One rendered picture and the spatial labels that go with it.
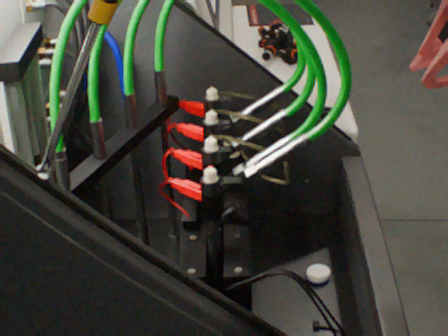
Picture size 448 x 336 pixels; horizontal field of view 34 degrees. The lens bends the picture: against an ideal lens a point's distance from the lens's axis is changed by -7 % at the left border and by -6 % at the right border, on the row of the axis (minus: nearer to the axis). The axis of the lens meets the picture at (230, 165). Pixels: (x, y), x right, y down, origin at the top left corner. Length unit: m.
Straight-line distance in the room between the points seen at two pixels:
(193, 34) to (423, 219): 1.79
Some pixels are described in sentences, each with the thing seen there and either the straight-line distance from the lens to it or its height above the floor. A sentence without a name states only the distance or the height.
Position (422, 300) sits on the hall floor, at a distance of 2.53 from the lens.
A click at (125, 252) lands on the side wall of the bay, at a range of 0.67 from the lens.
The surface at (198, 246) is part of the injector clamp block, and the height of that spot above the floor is 0.98.
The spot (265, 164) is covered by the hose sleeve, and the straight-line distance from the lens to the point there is 1.00.
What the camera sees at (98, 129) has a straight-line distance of 1.08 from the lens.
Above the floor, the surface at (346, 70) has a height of 1.26.
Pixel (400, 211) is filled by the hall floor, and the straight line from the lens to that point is 2.93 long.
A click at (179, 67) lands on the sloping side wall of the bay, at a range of 1.29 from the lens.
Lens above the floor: 1.65
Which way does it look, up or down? 31 degrees down
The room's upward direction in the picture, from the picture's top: 2 degrees counter-clockwise
